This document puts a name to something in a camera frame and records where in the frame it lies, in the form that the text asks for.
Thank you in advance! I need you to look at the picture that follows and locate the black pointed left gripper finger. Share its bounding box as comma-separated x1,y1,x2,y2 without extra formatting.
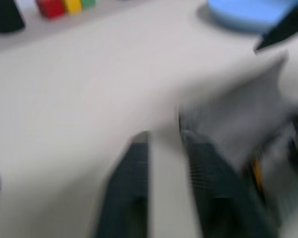
253,0,298,52

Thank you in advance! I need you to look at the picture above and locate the light blue plate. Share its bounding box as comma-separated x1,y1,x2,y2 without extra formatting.
207,0,298,32

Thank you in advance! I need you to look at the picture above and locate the red block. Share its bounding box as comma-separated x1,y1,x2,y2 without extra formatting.
35,0,66,19

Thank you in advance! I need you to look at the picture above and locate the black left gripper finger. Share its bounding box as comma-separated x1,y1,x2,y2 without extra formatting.
179,129,280,238
94,130,150,238

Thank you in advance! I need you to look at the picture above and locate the black cylindrical object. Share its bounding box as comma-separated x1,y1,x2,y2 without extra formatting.
0,0,26,33

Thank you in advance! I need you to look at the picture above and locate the yellow block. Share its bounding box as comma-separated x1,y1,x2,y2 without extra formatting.
63,0,83,15

